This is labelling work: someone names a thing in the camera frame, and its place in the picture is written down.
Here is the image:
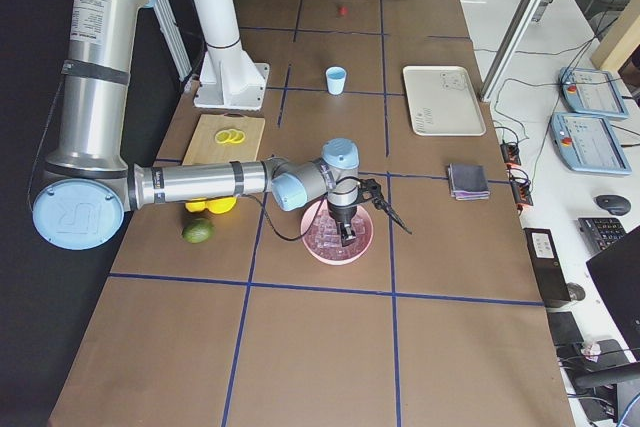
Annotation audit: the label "wooden cutting board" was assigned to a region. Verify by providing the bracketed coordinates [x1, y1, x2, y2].
[182, 114, 265, 165]

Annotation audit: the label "blue teach pendant far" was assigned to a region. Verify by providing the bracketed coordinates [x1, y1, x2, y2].
[559, 67, 629, 120]

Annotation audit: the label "black monitor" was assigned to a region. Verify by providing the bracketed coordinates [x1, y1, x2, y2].
[587, 227, 640, 358]

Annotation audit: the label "pile of clear ice cubes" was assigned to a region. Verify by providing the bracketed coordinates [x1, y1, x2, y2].
[305, 210, 371, 261]

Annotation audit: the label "green avocado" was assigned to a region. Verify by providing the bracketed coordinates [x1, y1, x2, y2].
[181, 218, 214, 244]

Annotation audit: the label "black computer mouse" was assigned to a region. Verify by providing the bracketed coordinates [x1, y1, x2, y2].
[594, 194, 631, 216]

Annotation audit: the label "yellow lemon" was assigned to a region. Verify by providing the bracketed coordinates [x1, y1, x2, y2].
[205, 197, 237, 215]
[184, 199, 207, 213]

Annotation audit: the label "light blue cup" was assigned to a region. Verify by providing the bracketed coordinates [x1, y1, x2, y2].
[325, 66, 347, 95]

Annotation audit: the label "aluminium frame post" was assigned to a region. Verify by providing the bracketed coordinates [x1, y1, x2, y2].
[479, 0, 542, 102]

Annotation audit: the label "cream bear tray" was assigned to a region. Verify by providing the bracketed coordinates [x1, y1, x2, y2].
[402, 66, 486, 137]

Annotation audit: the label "blue teach pendant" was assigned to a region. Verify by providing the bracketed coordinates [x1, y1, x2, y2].
[559, 67, 629, 120]
[550, 113, 632, 175]

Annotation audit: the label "black keyboard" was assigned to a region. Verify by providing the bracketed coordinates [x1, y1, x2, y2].
[578, 217, 627, 254]

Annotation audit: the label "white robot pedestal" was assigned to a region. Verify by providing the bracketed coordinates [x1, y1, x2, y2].
[193, 0, 270, 111]

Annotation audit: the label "pink bowl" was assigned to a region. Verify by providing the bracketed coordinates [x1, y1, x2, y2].
[300, 201, 374, 266]

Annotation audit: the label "black box device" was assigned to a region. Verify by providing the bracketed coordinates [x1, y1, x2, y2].
[523, 228, 571, 308]

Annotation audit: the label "lemon slices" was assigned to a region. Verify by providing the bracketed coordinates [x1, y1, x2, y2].
[214, 128, 246, 145]

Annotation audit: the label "blue teach pendant near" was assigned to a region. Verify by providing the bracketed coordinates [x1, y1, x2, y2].
[550, 113, 632, 175]

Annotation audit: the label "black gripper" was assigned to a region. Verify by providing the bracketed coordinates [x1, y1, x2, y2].
[328, 202, 357, 247]

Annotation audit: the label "grey folded cloth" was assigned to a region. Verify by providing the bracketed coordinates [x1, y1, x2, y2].
[447, 164, 490, 200]

